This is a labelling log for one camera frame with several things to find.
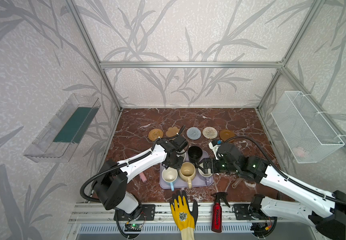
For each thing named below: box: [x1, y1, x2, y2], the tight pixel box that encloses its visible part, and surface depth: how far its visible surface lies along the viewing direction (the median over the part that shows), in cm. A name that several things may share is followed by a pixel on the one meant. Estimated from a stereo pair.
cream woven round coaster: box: [202, 126, 218, 139], surface depth 107 cm
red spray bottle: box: [211, 192, 231, 233], surface depth 72 cm
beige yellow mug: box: [178, 161, 197, 189], surface depth 80 cm
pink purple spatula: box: [139, 172, 148, 183], surface depth 86 cm
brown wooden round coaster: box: [219, 129, 235, 142], surface depth 107 cm
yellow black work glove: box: [170, 189, 199, 240], surface depth 73 cm
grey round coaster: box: [186, 127, 202, 140], surface depth 107 cm
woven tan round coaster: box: [148, 128, 164, 142], surface depth 107 cm
